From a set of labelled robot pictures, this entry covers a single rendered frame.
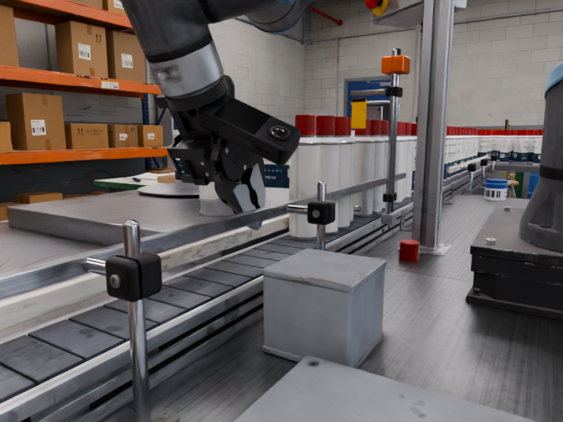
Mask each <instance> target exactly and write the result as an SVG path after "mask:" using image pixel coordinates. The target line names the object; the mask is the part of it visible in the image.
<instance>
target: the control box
mask: <svg viewBox="0 0 563 422"><path fill-rule="evenodd" d="M466 4H467V0H455V5H454V13H455V12H458V11H461V10H463V9H465V8H466ZM423 12H424V0H383V2H382V4H381V5H380V6H377V7H376V8H374V9H372V21H373V24H376V25H383V26H390V27H397V28H410V27H413V26H416V25H418V24H421V23H422V22H423Z"/></svg>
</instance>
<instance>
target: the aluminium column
mask: <svg viewBox="0 0 563 422"><path fill-rule="evenodd" d="M454 5H455V0H424V12H423V28H422V44H421V75H420V91H419V107H418V123H417V139H416V170H415V187H414V203H413V219H412V234H411V239H413V240H416V241H418V242H419V249H420V250H433V251H435V250H436V249H437V248H438V247H439V240H440V227H441V214H442V189H443V175H444V162H445V149H446V135H447V110H448V96H449V84H450V70H451V57H452V31H453V19H454Z"/></svg>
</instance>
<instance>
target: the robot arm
mask: <svg viewBox="0 0 563 422"><path fill-rule="evenodd" d="M118 1H121V4H122V6H123V8H124V10H125V12H126V14H127V17H128V19H129V21H130V23H131V26H132V28H133V30H134V33H135V35H136V36H137V39H138V42H139V44H140V45H141V47H142V51H143V53H144V54H145V56H146V59H147V62H148V63H149V65H150V67H151V70H152V72H153V74H154V77H155V79H156V81H157V83H158V86H159V88H160V91H161V92H162V95H159V96H157V97H156V98H155V100H156V102H157V103H158V107H159V109H162V108H168V109H169V111H170V113H171V115H172V118H173V120H174V122H175V125H176V127H177V128H178V132H179V134H178V135H177V136H176V137H174V142H173V143H172V144H171V145H170V146H169V147H168V148H167V151H168V154H169V156H170V157H171V159H172V161H173V164H174V166H175V168H176V170H177V172H178V175H179V176H180V178H181V180H182V182H183V183H194V184H195V185H202V186H207V185H208V184H209V183H210V182H214V190H215V192H216V193H217V195H218V197H219V198H217V199H216V200H214V201H213V203H212V204H213V207H214V209H215V210H216V211H217V212H218V213H220V214H224V215H227V216H231V215H234V214H240V213H244V212H246V211H250V210H253V209H257V208H263V207H265V203H266V190H265V187H266V175H265V165H264V160H263V158H265V159H266V160H268V161H270V162H273V163H275V164H276V165H279V166H282V165H284V164H285V163H286V162H287V161H288V160H289V158H290V157H291V156H292V154H293V153H294V152H295V151H296V150H297V147H298V143H299V141H300V137H301V131H300V129H298V128H296V127H295V126H292V125H290V124H287V123H286V122H284V121H281V120H279V119H277V118H275V117H274V116H270V115H268V114H266V113H265V112H263V111H260V110H258V109H256V108H255V107H253V106H250V105H247V104H246V103H244V102H242V101H240V100H237V99H236V98H233V97H231V96H229V95H227V94H225V92H226V91H227V90H228V87H227V84H226V82H225V77H224V76H223V73H224V69H223V66H222V64H221V61H220V57H219V55H218V52H217V49H216V47H215V44H214V40H213V39H212V36H211V33H210V31H209V25H208V24H211V23H219V22H222V21H225V20H228V19H232V18H237V17H239V16H243V15H245V16H246V17H247V18H248V19H249V21H250V22H251V23H252V24H253V25H254V26H255V27H256V28H258V29H259V30H261V31H263V32H266V33H271V34H283V33H287V32H289V31H291V30H292V29H293V28H295V27H296V26H297V24H298V23H299V22H300V20H301V18H302V15H303V13H304V10H305V8H306V7H307V6H308V5H309V4H310V3H311V2H312V1H313V0H118ZM182 140H183V141H182ZM181 141H182V142H181ZM180 142H181V143H180ZM179 143H180V144H179ZM177 144H179V145H177ZM176 145H177V146H176ZM175 158H179V159H180V161H181V163H182V165H183V168H184V170H185V172H186V173H187V175H185V174H182V172H181V170H180V168H179V166H178V164H177V162H176V159H175ZM519 236H520V238H521V239H522V240H524V241H525V242H527V243H529V244H532V245H534V246H537V247H540V248H542V249H545V250H550V251H555V252H558V253H562V254H563V61H562V62H560V63H559V64H558V65H556V66H555V67H554V68H553V69H552V70H551V72H550V74H549V79H548V85H547V88H546V90H545V117H544V126H543V136H542V146H541V155H540V174H539V180H538V183H537V185H536V187H535V190H534V192H533V194H532V196H531V198H530V200H529V202H528V205H527V207H526V209H525V211H524V213H523V215H522V217H521V220H520V226H519Z"/></svg>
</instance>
